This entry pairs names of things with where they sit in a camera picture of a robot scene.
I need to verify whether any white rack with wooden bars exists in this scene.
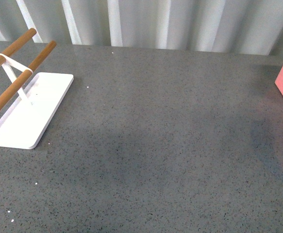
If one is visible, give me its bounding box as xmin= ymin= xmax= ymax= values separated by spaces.
xmin=0 ymin=28 xmax=74 ymax=150

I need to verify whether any white pleated curtain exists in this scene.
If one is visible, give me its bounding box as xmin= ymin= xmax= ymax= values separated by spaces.
xmin=0 ymin=0 xmax=283 ymax=55

